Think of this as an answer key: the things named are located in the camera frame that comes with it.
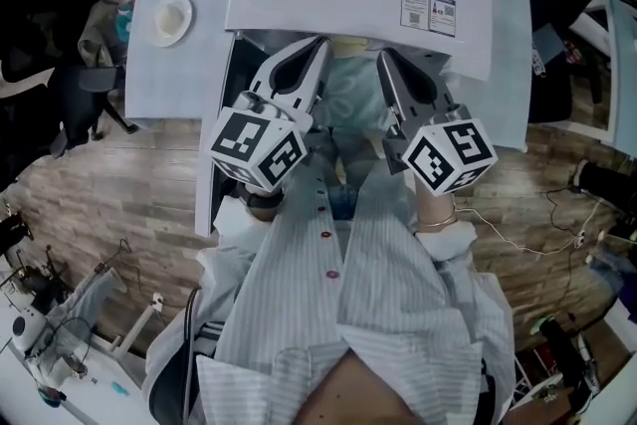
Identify white desk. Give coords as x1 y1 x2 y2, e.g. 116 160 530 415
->
0 263 153 425
604 0 637 160

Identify black wristwatch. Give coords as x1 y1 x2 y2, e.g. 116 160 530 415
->
237 191 285 211

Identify small white dish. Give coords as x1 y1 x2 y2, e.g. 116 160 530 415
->
151 0 194 49

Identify white robot device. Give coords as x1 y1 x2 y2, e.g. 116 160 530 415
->
10 307 51 354

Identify teal bottle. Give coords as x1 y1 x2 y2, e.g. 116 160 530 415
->
114 0 134 46

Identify grey cloth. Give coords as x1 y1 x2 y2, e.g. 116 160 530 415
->
49 271 118 339

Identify person's chest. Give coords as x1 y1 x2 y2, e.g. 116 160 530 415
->
293 347 414 425

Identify black shoulder bag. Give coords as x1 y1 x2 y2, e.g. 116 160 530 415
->
147 288 201 425

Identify thin gold bracelet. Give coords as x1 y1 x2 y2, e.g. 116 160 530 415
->
415 212 459 233

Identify pale green floral tablecloth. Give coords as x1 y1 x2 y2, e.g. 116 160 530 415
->
123 0 534 155

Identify person's blue jeans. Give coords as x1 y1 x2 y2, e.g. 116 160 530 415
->
327 183 360 221

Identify person's left forearm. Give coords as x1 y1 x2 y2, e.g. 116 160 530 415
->
246 181 286 223

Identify person's striped white shirt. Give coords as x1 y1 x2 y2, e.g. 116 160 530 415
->
141 158 517 425

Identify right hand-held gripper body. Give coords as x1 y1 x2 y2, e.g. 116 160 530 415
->
382 104 499 196

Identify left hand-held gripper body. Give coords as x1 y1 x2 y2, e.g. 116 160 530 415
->
208 87 316 193

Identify person's right forearm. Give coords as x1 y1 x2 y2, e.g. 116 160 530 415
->
411 173 460 235

